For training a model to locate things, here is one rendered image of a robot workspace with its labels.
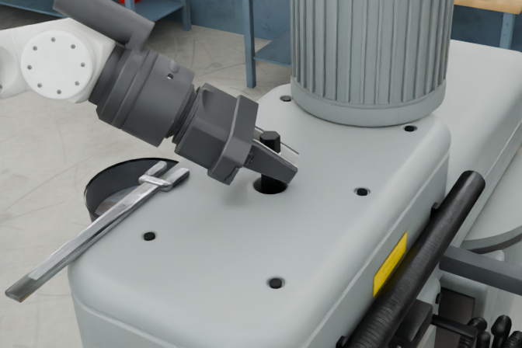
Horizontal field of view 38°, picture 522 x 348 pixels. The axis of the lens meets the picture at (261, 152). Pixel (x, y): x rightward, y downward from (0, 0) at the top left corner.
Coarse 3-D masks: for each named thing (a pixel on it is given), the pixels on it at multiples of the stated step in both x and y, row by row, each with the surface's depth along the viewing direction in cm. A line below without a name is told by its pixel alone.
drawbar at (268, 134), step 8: (264, 136) 79; (272, 136) 79; (264, 144) 79; (272, 144) 79; (264, 176) 81; (264, 184) 82; (272, 184) 81; (280, 184) 82; (264, 192) 82; (272, 192) 82; (280, 192) 83
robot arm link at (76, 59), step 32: (64, 0) 73; (96, 0) 74; (64, 32) 70; (96, 32) 77; (128, 32) 74; (32, 64) 70; (64, 64) 70; (96, 64) 73; (128, 64) 74; (64, 96) 71; (96, 96) 75; (128, 96) 74
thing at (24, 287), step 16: (144, 176) 83; (176, 176) 83; (144, 192) 81; (112, 208) 78; (128, 208) 78; (96, 224) 76; (112, 224) 76; (80, 240) 74; (96, 240) 75; (64, 256) 72; (32, 272) 70; (48, 272) 70; (16, 288) 68; (32, 288) 68
